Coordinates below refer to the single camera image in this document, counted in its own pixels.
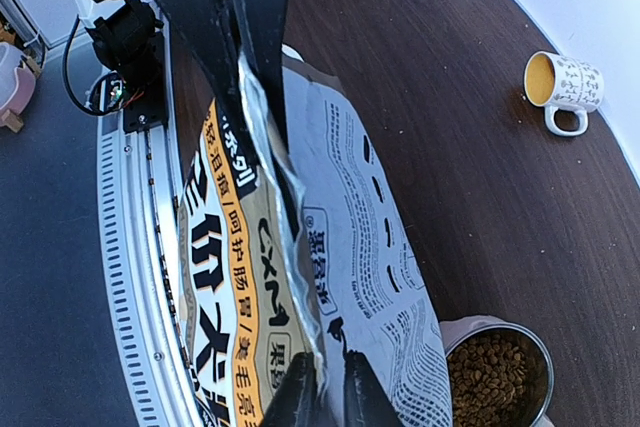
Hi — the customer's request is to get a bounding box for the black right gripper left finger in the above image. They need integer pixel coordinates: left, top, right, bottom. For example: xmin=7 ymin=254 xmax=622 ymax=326
xmin=260 ymin=352 xmax=320 ymax=427

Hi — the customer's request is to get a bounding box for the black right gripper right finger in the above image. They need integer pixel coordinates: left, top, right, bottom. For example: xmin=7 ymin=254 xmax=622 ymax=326
xmin=343 ymin=350 xmax=400 ymax=427

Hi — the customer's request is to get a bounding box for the dog food bag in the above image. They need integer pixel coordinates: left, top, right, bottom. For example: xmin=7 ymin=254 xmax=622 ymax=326
xmin=178 ymin=57 xmax=452 ymax=426

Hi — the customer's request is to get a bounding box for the brown dog food kibble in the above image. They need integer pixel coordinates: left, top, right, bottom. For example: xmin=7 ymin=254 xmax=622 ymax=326
xmin=447 ymin=333 xmax=528 ymax=426

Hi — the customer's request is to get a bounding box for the pink double pet feeder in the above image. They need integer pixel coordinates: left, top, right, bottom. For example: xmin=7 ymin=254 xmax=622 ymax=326
xmin=437 ymin=315 xmax=556 ymax=427

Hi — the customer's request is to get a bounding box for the white ceramic bowl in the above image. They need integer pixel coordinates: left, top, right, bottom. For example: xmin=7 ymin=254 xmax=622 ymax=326
xmin=282 ymin=44 xmax=304 ymax=62

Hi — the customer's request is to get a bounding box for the large steel feeder bowl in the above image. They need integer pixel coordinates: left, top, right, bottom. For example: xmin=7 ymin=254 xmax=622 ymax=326
xmin=443 ymin=322 xmax=555 ymax=427

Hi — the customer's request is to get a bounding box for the pink white background object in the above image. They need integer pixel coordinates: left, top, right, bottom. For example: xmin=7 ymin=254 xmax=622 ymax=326
xmin=1 ymin=42 xmax=41 ymax=133

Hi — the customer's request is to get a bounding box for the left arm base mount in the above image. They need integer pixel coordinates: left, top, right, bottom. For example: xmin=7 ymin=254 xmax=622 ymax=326
xmin=62 ymin=0 xmax=168 ymax=133

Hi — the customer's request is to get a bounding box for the aluminium front rail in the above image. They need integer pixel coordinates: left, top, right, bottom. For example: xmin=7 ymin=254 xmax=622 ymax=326
xmin=97 ymin=26 xmax=211 ymax=426

